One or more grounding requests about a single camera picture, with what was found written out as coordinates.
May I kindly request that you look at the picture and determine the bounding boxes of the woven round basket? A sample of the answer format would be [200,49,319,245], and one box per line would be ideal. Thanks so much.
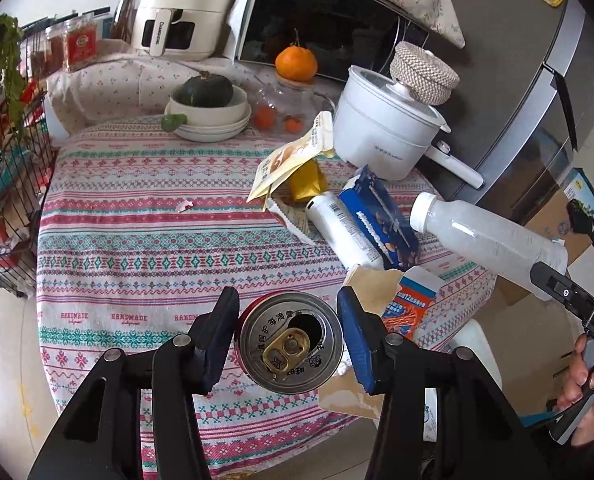
[390,41,461,107]

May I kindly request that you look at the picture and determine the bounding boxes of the large orange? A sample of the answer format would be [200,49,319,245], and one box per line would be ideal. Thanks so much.
[275,45,318,82]

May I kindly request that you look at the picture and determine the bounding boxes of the plain cardboard box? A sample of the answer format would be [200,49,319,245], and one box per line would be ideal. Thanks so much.
[497,290,585,416]

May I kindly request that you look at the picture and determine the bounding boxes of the dried brown twigs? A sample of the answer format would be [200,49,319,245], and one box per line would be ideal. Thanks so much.
[112,0,150,41]

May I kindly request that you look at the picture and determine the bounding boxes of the blue cookie box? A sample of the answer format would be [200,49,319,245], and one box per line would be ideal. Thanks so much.
[338,165,420,272]

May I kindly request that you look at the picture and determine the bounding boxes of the cardboard box with blue picture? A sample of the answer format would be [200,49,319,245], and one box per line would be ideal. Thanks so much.
[497,167,594,306]

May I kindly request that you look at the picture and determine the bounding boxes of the white air fryer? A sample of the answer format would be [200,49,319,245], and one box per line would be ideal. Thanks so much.
[129,0,250,61]

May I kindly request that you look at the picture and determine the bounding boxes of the grey refrigerator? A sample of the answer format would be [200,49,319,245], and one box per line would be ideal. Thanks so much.
[417,0,594,221]

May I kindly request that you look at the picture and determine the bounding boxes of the green leafy plant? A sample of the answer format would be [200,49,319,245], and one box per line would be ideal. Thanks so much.
[0,14,28,136]

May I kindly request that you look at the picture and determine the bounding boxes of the striped patterned tablecloth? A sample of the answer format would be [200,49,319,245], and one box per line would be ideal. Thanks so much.
[36,110,498,476]

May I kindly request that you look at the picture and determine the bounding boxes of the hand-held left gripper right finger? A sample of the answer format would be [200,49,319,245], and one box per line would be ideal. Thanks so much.
[337,286,562,480]

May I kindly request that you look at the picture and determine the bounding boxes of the yellow crumpled wrapper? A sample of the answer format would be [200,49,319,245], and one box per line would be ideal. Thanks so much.
[289,159,330,206]

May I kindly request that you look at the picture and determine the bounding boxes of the small green object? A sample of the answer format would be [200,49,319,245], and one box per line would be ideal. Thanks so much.
[161,112,190,133]

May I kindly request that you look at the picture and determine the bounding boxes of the small white bottle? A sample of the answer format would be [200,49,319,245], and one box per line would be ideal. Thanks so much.
[305,191,385,271]

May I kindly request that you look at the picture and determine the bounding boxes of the brown paper bag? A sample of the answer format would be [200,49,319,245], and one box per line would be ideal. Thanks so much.
[318,265,402,421]

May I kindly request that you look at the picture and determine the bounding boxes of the dark spice jar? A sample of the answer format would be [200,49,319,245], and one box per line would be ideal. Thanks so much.
[44,24,68,76]

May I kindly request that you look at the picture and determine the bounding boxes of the white serrated wrapper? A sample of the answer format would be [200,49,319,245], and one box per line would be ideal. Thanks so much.
[266,195,318,247]

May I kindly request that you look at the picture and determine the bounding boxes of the orange and blue carton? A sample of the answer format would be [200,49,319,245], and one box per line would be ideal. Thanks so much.
[379,266,442,341]

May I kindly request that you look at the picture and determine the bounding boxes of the large translucent plastic bottle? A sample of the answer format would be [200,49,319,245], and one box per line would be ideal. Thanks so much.
[409,192,569,302]

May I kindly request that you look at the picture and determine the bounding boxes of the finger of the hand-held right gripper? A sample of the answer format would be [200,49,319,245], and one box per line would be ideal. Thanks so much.
[529,261,594,323]

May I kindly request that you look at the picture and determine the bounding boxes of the glass jar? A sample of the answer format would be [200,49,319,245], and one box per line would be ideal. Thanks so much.
[249,72,338,136]

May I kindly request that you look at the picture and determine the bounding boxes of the beige snack packet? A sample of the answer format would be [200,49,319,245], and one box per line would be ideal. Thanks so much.
[247,111,336,204]

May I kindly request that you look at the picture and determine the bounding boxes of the red label spice jar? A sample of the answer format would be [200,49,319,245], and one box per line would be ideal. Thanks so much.
[63,15,100,72]

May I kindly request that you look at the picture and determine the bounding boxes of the red drink can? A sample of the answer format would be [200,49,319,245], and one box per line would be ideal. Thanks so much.
[234,291,346,395]

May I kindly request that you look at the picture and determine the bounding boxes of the black microwave oven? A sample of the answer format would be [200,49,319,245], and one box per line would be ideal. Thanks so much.
[224,0,430,83]

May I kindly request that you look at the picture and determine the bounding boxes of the dark green squash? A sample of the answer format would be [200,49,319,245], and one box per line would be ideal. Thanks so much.
[178,71,235,108]

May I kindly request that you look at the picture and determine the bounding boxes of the black wire rack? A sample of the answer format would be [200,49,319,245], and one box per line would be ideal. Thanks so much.
[0,20,60,301]

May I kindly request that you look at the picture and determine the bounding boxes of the white ceramic bowl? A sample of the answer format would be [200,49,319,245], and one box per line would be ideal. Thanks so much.
[164,85,252,128]

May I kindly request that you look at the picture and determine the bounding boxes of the white electric pot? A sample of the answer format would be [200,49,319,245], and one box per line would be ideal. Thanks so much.
[333,65,485,190]

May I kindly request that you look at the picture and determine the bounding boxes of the white floral cloth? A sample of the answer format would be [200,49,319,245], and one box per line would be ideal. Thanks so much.
[47,39,338,136]

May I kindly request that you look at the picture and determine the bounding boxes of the person's right hand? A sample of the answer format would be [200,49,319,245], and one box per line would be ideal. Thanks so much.
[557,334,594,448]

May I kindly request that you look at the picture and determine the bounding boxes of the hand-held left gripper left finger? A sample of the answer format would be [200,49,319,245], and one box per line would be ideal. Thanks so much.
[27,287,241,480]

